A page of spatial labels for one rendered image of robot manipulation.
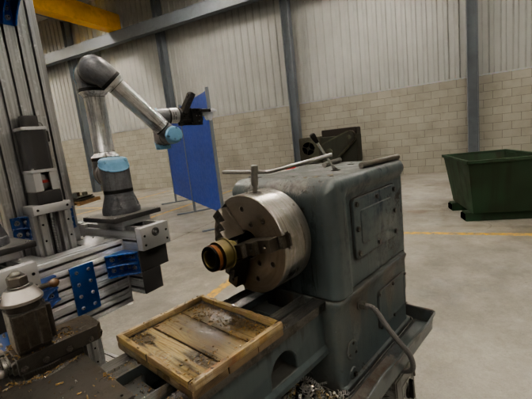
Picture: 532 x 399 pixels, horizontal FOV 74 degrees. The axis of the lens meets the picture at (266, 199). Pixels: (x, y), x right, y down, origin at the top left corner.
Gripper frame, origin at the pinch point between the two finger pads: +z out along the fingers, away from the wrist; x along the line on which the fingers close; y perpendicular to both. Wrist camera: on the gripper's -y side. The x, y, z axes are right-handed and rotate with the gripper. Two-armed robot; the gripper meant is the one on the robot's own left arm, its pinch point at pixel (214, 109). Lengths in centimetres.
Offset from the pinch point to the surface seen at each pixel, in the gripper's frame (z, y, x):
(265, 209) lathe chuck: -33, 26, 91
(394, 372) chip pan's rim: 5, 89, 112
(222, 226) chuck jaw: -41, 33, 80
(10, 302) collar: -94, 33, 90
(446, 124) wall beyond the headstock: 868, 75, -337
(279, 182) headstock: -17, 23, 77
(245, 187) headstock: -22, 27, 62
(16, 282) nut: -93, 30, 88
